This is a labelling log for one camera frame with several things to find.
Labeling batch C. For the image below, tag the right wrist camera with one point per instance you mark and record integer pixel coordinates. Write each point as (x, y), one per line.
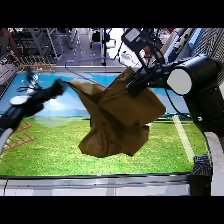
(133, 36)

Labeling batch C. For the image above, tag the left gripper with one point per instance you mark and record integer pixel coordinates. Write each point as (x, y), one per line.
(53, 89)

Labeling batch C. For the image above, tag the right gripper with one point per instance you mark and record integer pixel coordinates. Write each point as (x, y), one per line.
(138, 85)

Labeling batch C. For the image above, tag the person's forearm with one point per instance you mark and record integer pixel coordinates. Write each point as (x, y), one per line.
(12, 45)

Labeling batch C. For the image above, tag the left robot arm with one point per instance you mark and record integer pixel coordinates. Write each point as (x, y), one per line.
(19, 110)

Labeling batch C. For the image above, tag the brown garment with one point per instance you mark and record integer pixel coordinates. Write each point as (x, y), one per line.
(123, 116)

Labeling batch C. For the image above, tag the checked garment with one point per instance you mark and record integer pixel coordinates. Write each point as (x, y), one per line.
(202, 165)

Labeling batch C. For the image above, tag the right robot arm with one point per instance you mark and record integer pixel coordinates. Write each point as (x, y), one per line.
(203, 86)

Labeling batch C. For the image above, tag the silver frame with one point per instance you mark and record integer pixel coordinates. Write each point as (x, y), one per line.
(93, 185)

